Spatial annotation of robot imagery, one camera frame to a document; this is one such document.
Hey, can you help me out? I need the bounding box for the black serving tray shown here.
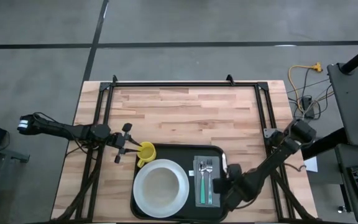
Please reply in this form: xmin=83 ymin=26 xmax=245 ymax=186
xmin=130 ymin=143 xmax=229 ymax=222

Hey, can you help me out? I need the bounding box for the beige bowl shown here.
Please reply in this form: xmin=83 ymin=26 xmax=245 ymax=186
xmin=144 ymin=167 xmax=180 ymax=206

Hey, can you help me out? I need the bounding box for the fork with patterned handle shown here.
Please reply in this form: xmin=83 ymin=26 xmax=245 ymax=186
xmin=206 ymin=159 xmax=214 ymax=205

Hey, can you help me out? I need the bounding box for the white paper sheet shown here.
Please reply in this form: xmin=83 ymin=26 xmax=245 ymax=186
xmin=303 ymin=155 xmax=319 ymax=173

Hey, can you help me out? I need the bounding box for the grey metal shelf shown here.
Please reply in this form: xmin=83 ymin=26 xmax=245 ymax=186
xmin=0 ymin=138 xmax=30 ymax=164

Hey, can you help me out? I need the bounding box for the yellow mug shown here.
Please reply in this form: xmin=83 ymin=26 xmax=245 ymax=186
xmin=136 ymin=141 xmax=157 ymax=169

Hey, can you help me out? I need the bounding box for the white plate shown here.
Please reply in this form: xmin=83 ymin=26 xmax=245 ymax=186
xmin=132 ymin=158 xmax=190 ymax=218

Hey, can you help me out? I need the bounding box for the yellow extension cable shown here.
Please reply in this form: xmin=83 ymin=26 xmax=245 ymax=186
xmin=287 ymin=62 xmax=323 ymax=103

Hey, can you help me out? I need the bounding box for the black metal table frame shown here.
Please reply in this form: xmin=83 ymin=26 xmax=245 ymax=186
xmin=51 ymin=74 xmax=318 ymax=224

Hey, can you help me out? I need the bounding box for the grey cloth napkin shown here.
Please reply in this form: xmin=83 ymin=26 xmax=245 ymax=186
xmin=188 ymin=155 xmax=222 ymax=208

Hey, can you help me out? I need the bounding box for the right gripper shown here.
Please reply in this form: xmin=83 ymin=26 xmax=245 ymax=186
xmin=212 ymin=163 xmax=255 ymax=211

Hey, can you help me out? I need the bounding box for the spoon with green handle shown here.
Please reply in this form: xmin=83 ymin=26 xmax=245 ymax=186
xmin=198 ymin=161 xmax=207 ymax=205

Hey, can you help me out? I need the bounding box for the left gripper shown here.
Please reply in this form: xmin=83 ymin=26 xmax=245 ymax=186
xmin=110 ymin=122 xmax=143 ymax=164

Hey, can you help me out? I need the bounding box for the black power brick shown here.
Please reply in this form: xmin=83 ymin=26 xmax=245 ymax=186
xmin=300 ymin=95 xmax=315 ymax=119

